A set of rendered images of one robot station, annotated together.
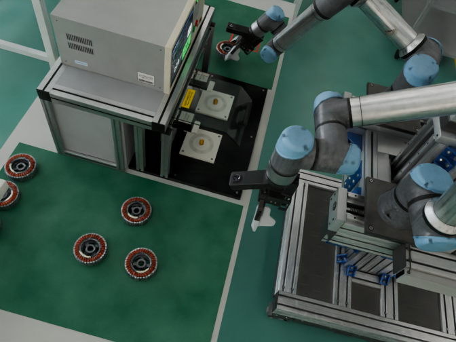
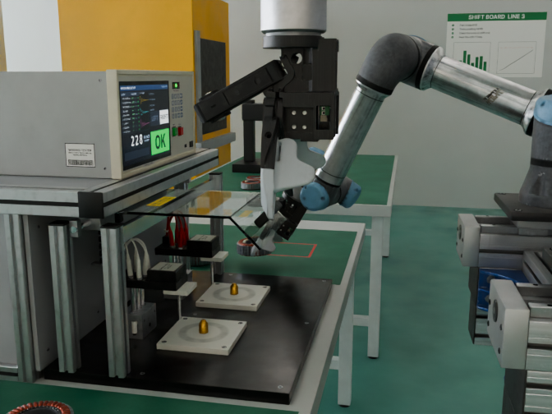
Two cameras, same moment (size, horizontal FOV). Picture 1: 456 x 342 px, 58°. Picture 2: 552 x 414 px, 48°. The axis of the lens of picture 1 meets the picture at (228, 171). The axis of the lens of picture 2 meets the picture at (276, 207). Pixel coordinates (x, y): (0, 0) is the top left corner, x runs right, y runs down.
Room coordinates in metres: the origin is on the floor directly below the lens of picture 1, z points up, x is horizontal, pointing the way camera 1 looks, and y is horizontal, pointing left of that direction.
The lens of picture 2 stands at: (-0.14, -0.26, 1.31)
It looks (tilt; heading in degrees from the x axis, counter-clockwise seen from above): 12 degrees down; 12
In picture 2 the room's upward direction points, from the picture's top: straight up
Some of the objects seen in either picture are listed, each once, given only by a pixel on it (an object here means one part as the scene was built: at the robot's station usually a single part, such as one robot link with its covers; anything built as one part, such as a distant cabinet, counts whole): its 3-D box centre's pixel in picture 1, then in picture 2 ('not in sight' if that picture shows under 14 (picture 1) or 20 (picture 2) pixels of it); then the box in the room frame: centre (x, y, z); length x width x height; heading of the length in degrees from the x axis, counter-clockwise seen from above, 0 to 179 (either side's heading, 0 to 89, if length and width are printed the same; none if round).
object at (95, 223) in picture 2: not in sight; (96, 216); (0.93, 0.31, 1.05); 0.06 x 0.04 x 0.04; 0
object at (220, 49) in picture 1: (226, 49); (255, 246); (1.62, 0.17, 0.81); 0.11 x 0.11 x 0.04
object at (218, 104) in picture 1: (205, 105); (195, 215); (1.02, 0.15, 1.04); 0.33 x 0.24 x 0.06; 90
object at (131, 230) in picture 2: (191, 76); (175, 204); (1.16, 0.24, 1.03); 0.62 x 0.01 x 0.03; 0
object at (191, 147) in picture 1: (201, 144); (203, 334); (1.04, 0.14, 0.78); 0.15 x 0.15 x 0.01; 0
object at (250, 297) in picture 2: not in sight; (234, 296); (1.28, 0.14, 0.78); 0.15 x 0.15 x 0.01; 0
